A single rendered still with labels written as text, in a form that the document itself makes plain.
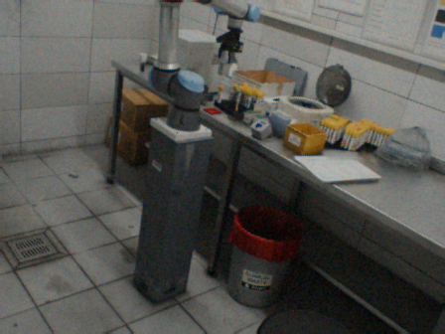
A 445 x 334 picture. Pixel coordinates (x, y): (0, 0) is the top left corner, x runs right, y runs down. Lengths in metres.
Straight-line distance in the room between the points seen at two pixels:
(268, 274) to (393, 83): 1.13
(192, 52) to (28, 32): 1.38
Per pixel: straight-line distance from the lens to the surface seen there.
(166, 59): 2.10
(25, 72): 3.66
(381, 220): 1.85
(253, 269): 2.41
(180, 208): 2.21
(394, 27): 2.54
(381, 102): 2.58
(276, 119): 2.29
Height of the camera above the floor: 1.64
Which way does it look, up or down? 24 degrees down
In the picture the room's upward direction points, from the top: 11 degrees clockwise
